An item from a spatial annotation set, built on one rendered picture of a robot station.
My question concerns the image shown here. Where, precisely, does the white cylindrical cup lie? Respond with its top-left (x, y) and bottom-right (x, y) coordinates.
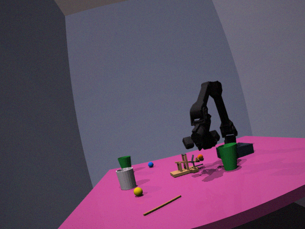
top-left (116, 167), bottom-right (136, 190)

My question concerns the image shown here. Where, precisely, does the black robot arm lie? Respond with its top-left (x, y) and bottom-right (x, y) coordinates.
top-left (190, 81), bottom-right (238, 150)

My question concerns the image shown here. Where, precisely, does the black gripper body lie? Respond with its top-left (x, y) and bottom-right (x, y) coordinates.
top-left (183, 130), bottom-right (220, 149)

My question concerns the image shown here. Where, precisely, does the yellow ball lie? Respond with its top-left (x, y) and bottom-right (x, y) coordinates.
top-left (134, 187), bottom-right (142, 196)

